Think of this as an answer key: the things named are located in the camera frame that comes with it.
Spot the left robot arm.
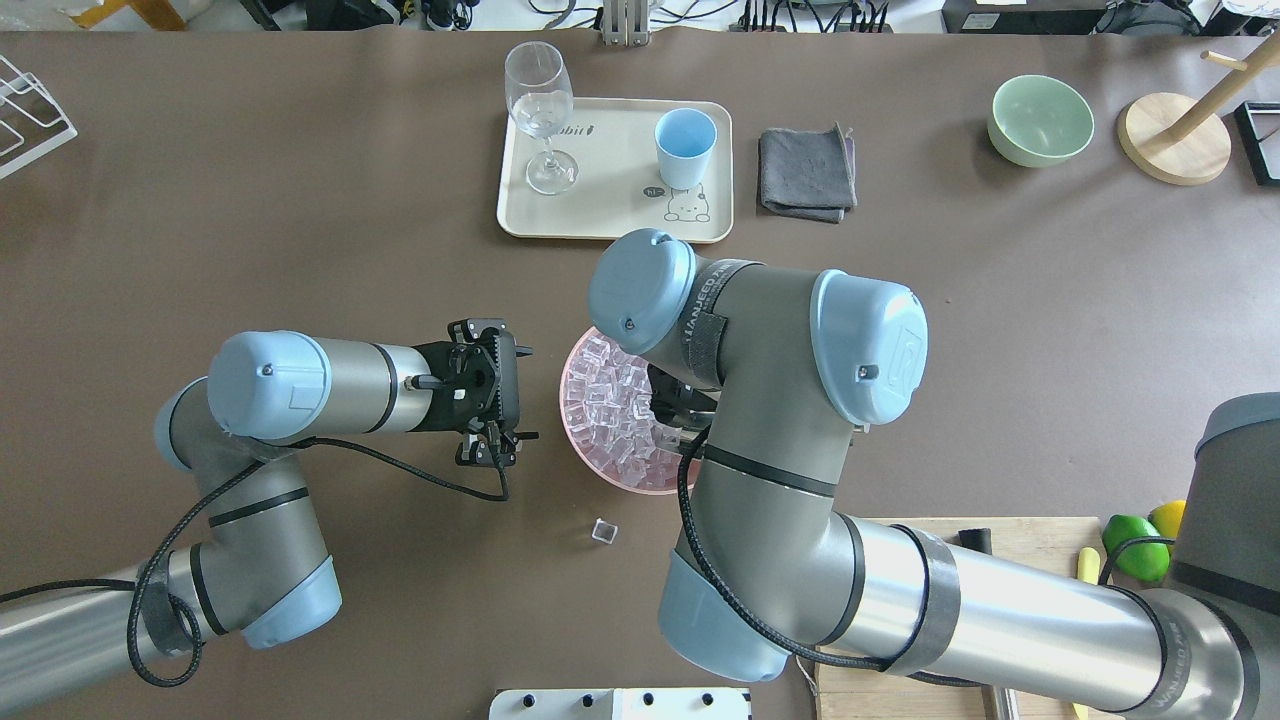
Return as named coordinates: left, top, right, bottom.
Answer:
left=1, top=318, right=530, bottom=715

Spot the yellow lemon upper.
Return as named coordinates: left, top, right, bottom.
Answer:
left=1147, top=498, right=1187, bottom=539

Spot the cream serving tray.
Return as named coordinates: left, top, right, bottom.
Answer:
left=495, top=97, right=735, bottom=243

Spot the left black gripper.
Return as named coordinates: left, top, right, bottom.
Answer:
left=412, top=318, right=538, bottom=468

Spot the pile of clear ice cubes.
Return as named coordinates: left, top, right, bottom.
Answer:
left=564, top=336, right=691, bottom=473

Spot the white wire cup rack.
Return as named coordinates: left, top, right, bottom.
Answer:
left=1, top=56, right=79, bottom=179

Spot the stray ice cube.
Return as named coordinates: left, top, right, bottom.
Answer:
left=589, top=518, right=620, bottom=544

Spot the pale green bowl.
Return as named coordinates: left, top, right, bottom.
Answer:
left=986, top=76, right=1094, bottom=169

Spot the clear wine glass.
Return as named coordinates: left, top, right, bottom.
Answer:
left=504, top=41, right=579, bottom=196

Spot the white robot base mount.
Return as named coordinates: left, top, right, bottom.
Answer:
left=488, top=687, right=754, bottom=719

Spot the pink bowl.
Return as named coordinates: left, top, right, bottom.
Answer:
left=559, top=325, right=703, bottom=495

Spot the green lime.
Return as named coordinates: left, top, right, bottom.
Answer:
left=1102, top=514, right=1171, bottom=584

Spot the bamboo cutting board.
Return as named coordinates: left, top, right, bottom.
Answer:
left=815, top=518, right=1120, bottom=719

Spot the black picture frame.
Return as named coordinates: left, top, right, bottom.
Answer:
left=1233, top=101, right=1279, bottom=188

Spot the grey folded cloth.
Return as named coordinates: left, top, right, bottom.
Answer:
left=759, top=126, right=858, bottom=224

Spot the wooden mug tree stand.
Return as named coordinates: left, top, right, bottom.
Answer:
left=1116, top=33, right=1279, bottom=187

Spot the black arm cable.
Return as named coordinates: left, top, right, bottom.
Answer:
left=0, top=420, right=513, bottom=689

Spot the blue plastic cup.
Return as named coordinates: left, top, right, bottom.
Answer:
left=654, top=108, right=719, bottom=190

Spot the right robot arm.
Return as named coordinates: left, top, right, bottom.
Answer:
left=588, top=229, right=1279, bottom=719

